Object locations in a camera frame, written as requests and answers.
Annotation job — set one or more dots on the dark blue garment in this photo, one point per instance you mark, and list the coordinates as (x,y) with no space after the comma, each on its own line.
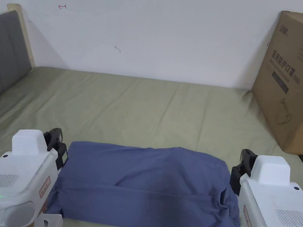
(143,189)

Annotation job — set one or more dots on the bed with pale green sheet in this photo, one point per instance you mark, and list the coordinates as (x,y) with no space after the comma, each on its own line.
(140,112)

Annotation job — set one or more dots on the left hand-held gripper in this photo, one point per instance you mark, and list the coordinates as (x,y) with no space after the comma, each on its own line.
(9,184)

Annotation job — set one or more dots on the person's left hand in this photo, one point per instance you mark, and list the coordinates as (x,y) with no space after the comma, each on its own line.
(44,207)

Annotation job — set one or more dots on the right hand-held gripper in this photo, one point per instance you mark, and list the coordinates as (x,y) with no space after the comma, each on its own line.
(274,215)

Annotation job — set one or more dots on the grey padded headboard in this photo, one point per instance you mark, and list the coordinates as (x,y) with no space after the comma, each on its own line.
(1,61)

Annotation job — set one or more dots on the large brown cardboard carton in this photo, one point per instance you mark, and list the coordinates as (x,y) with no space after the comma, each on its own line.
(293,88)

